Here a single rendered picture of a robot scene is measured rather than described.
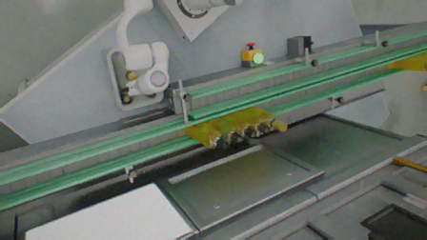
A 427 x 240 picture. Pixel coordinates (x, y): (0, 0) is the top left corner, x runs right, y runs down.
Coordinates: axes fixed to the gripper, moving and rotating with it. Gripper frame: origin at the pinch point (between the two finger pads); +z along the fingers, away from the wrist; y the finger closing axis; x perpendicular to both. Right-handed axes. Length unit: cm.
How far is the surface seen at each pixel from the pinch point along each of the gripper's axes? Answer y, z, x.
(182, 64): 22.2, 4.2, 5.4
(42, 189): -38.6, -7.5, -24.3
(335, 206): 35, -52, -48
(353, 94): 112, 0, -29
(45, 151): -35.1, -3.5, -13.7
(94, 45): -10.3, 0.8, 18.0
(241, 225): 6, -46, -44
